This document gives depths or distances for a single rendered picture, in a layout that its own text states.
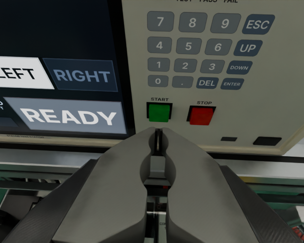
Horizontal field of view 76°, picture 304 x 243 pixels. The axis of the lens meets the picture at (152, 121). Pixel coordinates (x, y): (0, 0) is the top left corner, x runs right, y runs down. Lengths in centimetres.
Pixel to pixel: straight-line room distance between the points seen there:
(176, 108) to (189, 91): 2
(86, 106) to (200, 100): 10
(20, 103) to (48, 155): 7
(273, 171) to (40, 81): 25
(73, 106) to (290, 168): 24
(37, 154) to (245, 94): 23
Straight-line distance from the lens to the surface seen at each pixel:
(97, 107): 18
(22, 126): 25
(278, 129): 23
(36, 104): 21
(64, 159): 25
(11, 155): 28
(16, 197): 68
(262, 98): 18
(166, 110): 17
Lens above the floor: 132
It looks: 53 degrees down
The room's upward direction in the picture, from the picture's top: 1 degrees clockwise
